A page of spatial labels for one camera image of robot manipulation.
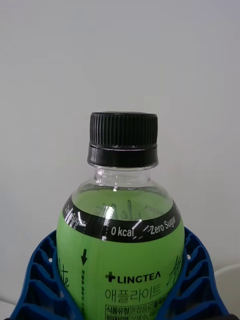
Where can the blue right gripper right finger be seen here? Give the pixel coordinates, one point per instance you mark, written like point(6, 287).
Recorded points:
point(197, 287)

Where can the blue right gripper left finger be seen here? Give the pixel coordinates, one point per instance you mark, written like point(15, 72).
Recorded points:
point(40, 287)

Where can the green-label plastic bottle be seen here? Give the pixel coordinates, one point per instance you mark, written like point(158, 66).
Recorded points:
point(120, 250)

